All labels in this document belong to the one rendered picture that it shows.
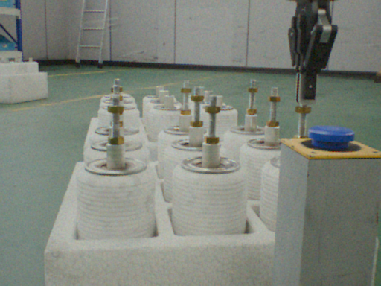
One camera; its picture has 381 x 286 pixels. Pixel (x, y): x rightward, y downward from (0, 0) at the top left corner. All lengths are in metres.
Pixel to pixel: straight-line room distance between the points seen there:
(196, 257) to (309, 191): 0.19
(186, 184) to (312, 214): 0.20
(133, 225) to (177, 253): 0.06
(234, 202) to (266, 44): 6.62
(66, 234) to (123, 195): 0.08
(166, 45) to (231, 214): 7.17
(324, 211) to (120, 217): 0.24
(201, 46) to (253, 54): 0.85
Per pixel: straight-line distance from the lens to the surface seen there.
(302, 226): 0.41
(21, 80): 3.26
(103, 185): 0.54
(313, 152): 0.40
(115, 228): 0.55
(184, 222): 0.57
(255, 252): 0.56
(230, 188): 0.56
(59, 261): 0.54
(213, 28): 7.39
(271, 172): 0.59
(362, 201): 0.43
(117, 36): 8.12
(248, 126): 0.83
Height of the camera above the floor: 0.40
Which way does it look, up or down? 11 degrees down
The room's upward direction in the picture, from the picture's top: 1 degrees clockwise
